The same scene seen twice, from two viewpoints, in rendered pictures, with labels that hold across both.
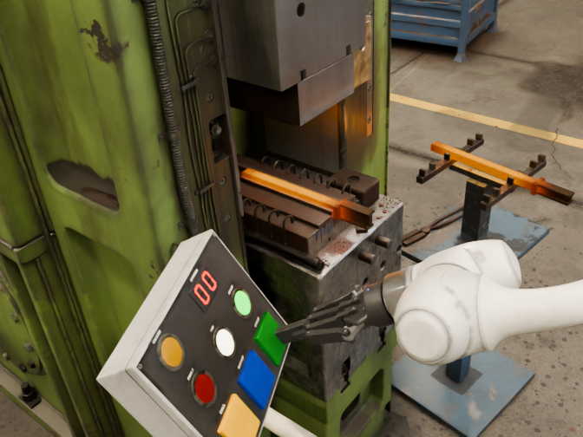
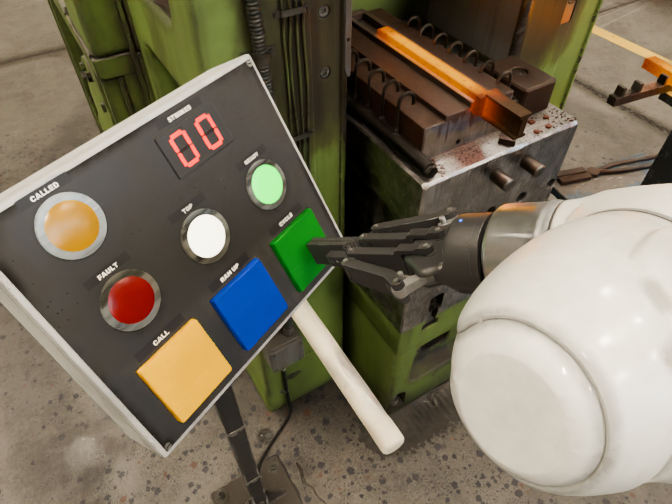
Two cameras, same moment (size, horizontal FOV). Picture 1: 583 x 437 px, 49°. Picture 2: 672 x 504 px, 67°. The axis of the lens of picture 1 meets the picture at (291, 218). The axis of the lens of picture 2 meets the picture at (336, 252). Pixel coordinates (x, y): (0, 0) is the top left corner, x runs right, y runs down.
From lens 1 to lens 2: 0.62 m
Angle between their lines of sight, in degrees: 18
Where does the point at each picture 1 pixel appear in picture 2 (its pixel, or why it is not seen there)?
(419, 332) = (511, 393)
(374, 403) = not seen: hidden behind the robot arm
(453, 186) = (637, 141)
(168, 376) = (49, 266)
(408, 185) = (586, 128)
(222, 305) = (224, 178)
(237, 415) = (185, 354)
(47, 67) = not seen: outside the picture
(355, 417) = (437, 351)
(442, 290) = (633, 289)
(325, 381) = (404, 312)
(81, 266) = not seen: hidden behind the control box
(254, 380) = (244, 305)
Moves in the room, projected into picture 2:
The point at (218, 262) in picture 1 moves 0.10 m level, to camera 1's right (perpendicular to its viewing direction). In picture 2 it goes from (241, 108) to (327, 124)
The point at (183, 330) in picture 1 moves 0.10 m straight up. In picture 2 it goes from (118, 196) to (77, 98)
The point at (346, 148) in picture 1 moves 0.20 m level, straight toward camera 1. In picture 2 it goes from (526, 30) to (506, 75)
